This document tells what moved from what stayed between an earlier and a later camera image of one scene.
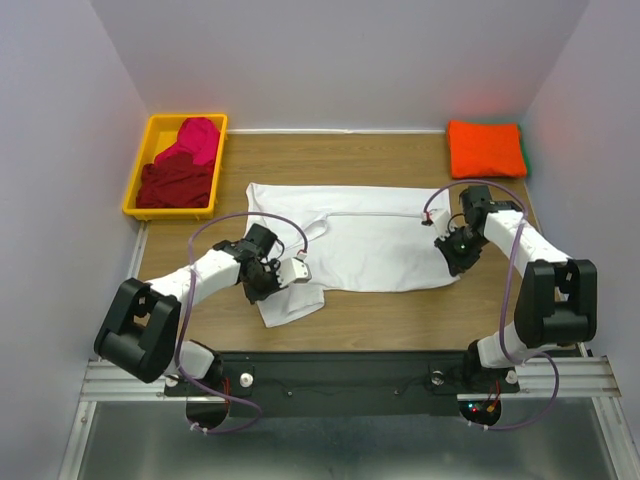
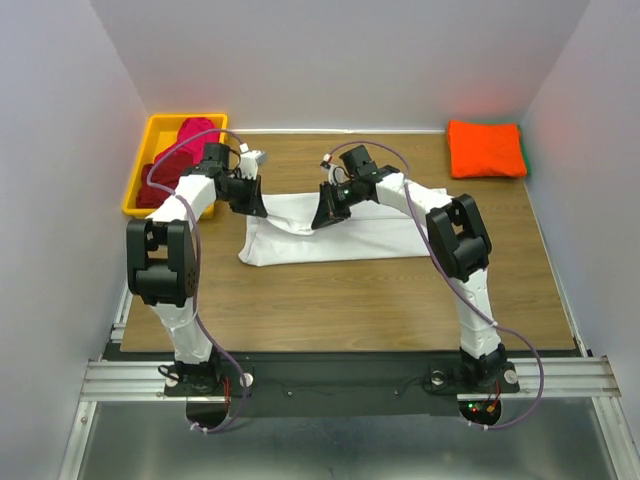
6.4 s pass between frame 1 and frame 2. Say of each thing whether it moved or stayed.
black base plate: stayed
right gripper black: moved
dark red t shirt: stayed
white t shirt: moved
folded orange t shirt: stayed
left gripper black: moved
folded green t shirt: stayed
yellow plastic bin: stayed
